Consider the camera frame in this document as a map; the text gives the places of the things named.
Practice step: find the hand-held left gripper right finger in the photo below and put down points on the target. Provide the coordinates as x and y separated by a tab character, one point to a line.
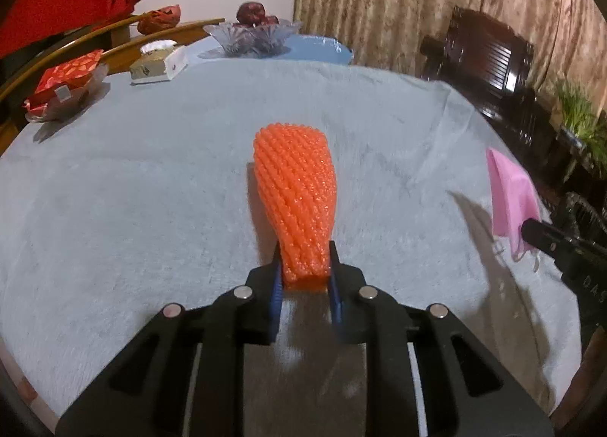
335	301

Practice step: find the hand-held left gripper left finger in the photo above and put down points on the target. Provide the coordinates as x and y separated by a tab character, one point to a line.
276	292

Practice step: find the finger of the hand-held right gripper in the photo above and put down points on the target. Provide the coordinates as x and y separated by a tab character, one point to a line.
545	238

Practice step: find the pink face mask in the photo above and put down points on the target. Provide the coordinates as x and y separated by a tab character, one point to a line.
512	199

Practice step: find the orange foam fruit net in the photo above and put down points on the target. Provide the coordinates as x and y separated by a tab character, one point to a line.
294	190

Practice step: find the green potted plant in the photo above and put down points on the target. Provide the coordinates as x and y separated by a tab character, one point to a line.
578	109

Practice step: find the grey-blue tablecloth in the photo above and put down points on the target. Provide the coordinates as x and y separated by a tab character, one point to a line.
166	204

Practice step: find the dark wooden chair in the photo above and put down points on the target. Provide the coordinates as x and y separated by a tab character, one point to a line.
488	67

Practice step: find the blue plate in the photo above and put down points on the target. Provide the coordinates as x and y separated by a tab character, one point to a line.
313	48

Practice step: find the glass fruit bowl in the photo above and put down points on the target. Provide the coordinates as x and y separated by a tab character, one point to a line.
251	40

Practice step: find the beige tissue box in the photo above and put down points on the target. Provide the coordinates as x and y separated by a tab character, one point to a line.
156	64

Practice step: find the clear glass dish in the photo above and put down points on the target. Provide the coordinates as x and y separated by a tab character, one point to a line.
91	96

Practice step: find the small dark red apple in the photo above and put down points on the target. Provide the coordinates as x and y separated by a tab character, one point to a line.
271	20

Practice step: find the curved wooden chair back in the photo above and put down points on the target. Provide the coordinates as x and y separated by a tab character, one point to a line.
189	31

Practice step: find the beige patterned curtain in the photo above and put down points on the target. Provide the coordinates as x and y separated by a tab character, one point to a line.
403	0

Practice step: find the large dark red apple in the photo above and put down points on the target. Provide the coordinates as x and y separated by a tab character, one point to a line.
251	12

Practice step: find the crumpled red bag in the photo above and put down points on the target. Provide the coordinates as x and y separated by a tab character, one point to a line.
159	19

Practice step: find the red patterned packet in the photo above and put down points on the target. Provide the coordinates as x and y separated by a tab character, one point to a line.
66	76

